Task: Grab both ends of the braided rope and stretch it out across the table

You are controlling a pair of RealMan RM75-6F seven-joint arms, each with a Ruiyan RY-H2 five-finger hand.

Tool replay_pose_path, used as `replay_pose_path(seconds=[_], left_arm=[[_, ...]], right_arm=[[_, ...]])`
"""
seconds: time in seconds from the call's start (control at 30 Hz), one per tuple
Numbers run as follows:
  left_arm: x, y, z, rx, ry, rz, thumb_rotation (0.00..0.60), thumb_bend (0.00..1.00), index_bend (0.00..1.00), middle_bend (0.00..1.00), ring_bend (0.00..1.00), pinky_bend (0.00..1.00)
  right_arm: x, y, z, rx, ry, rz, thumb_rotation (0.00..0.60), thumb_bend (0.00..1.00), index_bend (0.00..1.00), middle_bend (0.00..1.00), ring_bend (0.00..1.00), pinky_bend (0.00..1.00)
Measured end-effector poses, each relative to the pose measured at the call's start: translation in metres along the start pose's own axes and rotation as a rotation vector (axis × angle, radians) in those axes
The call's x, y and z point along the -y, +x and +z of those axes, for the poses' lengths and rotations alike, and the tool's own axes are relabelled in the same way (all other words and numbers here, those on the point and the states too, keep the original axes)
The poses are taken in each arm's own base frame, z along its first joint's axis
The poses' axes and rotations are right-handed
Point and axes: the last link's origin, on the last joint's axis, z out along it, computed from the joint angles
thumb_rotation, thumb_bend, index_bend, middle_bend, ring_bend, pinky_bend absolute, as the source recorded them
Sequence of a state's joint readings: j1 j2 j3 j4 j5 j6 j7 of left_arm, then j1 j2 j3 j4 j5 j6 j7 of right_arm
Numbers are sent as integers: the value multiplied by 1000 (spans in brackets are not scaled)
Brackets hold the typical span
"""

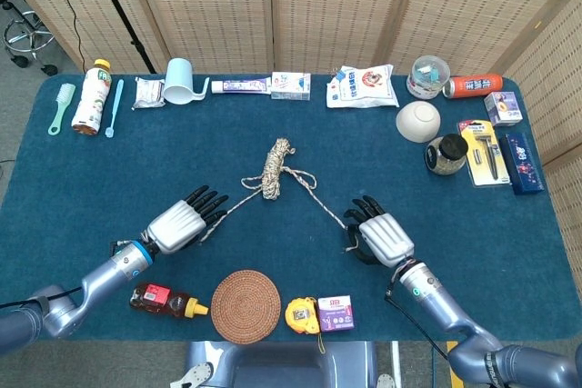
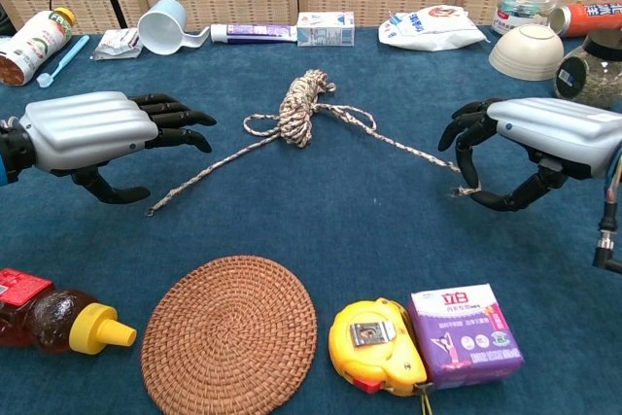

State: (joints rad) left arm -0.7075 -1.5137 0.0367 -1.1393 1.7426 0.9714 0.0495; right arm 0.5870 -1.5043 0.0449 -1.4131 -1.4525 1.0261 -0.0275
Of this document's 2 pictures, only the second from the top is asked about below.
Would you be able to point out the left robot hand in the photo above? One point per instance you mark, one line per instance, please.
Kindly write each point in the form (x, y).
(87, 128)

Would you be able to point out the white blue carton box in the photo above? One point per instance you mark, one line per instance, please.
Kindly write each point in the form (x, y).
(325, 31)

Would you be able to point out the clear plastic jar of clips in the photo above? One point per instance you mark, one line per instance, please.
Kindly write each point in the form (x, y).
(525, 4)

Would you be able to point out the cream ceramic bowl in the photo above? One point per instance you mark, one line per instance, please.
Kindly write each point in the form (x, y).
(527, 53)

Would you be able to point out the round woven rattan coaster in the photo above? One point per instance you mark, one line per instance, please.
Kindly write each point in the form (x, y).
(228, 337)

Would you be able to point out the purple soap box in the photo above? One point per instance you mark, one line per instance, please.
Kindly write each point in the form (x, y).
(461, 337)

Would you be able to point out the glass jar black lid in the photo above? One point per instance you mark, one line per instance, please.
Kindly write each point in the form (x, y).
(593, 79)

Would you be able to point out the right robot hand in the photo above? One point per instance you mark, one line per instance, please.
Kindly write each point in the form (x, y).
(549, 133)

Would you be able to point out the light blue toothbrush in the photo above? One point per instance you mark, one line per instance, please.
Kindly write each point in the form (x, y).
(63, 62)

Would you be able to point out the honey bottle yellow nozzle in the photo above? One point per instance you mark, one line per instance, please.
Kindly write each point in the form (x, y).
(48, 318)

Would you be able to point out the white purple toothpaste tube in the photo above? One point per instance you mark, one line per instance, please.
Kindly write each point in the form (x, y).
(252, 33)

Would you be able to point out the white drink bottle yellow cap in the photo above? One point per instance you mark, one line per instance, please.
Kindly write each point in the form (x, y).
(34, 43)

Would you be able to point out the blue table mat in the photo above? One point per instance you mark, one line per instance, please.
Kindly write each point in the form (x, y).
(316, 220)

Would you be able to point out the orange drink can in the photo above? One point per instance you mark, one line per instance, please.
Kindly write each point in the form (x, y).
(593, 16)

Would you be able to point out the white printed powder bag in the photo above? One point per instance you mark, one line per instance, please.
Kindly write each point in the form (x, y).
(432, 28)

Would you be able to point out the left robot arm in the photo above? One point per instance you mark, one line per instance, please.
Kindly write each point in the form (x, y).
(12, 152)

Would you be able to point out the yellow tape measure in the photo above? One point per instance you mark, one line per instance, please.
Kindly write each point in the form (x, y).
(374, 337)

